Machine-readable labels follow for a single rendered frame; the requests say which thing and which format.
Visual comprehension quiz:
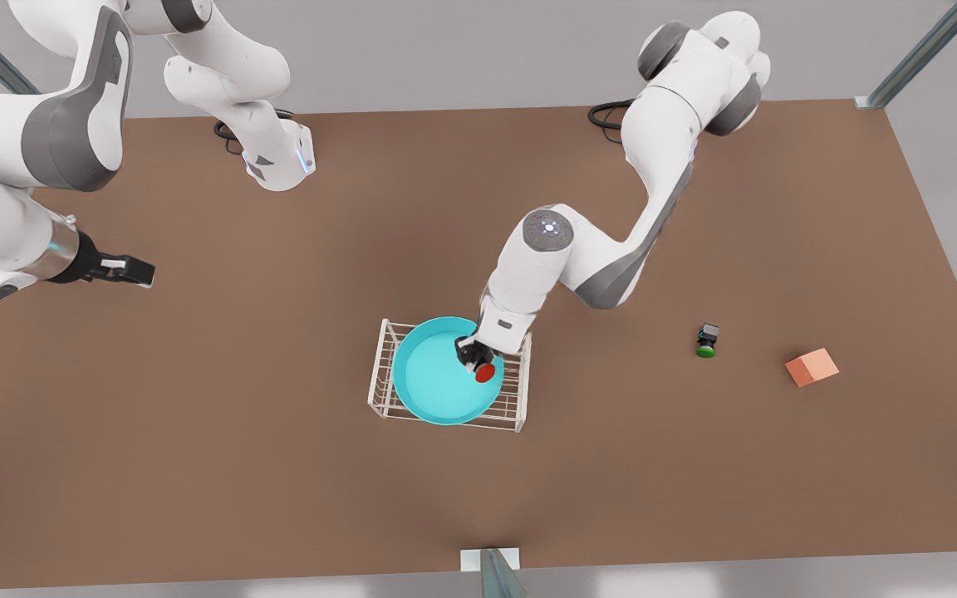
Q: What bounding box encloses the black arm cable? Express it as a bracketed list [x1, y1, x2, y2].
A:
[587, 98, 638, 145]
[213, 107, 297, 156]

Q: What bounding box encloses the white wire shelf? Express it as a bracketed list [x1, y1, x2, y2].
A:
[366, 318, 533, 434]

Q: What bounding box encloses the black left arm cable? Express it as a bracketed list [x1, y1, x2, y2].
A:
[587, 98, 638, 145]

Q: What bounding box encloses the orange box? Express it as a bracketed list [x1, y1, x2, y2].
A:
[784, 347, 841, 390]

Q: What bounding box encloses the cyan plate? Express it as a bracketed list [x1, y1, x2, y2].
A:
[392, 316, 507, 427]

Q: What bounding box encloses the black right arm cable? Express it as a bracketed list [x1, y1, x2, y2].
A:
[213, 107, 297, 156]

